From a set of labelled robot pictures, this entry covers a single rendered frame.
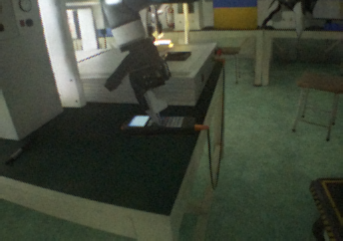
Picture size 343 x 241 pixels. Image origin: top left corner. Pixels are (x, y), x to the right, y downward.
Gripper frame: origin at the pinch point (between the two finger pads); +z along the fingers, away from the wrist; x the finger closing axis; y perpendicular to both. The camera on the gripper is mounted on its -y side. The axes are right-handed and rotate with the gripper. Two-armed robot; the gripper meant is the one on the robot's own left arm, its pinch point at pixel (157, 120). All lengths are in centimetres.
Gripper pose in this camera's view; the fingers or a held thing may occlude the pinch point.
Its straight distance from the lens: 62.6
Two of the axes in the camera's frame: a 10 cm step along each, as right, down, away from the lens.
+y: 9.2, -2.2, -3.2
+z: 3.3, 8.8, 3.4
